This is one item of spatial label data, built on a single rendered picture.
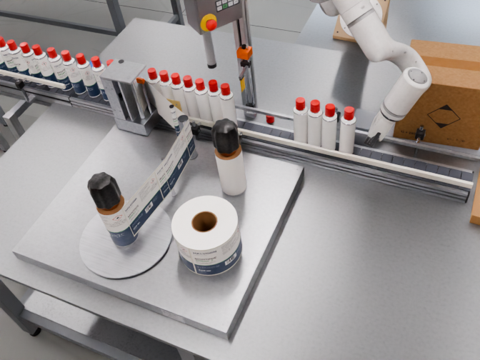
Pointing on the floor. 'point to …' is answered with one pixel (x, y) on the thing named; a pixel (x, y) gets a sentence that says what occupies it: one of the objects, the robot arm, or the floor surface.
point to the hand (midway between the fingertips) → (371, 140)
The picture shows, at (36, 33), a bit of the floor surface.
